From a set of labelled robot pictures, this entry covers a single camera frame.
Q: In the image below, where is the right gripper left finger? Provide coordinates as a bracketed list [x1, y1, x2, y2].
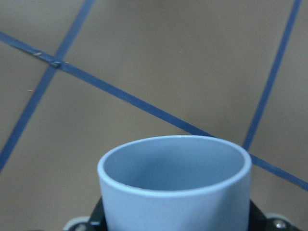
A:
[63, 198, 107, 231]

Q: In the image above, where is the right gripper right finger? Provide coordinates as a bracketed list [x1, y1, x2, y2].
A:
[248, 200, 298, 231]

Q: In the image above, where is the light blue plastic cup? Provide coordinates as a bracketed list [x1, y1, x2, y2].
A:
[97, 135, 252, 231]

